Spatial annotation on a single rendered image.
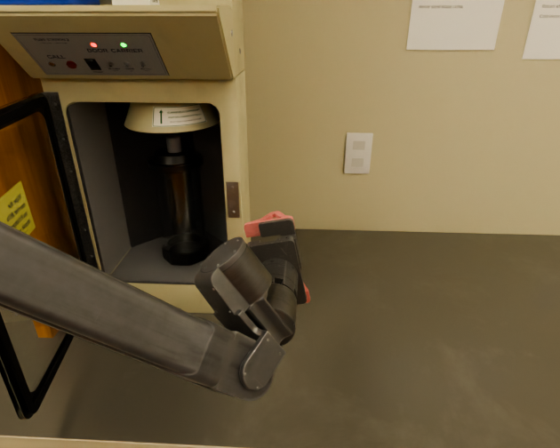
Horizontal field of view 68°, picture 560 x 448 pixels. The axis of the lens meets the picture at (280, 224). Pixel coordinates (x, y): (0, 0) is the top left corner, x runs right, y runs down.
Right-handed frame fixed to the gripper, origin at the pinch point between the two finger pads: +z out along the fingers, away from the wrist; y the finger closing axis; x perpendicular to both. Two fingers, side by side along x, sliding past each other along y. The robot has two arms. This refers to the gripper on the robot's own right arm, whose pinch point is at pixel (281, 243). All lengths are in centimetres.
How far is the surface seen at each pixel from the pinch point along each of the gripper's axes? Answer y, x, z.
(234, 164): 9.6, 7.3, 12.7
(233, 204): 2.3, 9.3, 12.5
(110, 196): 5.2, 36.3, 20.8
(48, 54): 32.5, 27.9, 6.0
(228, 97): 20.9, 5.4, 12.8
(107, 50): 31.3, 18.9, 5.5
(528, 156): -16, -61, 57
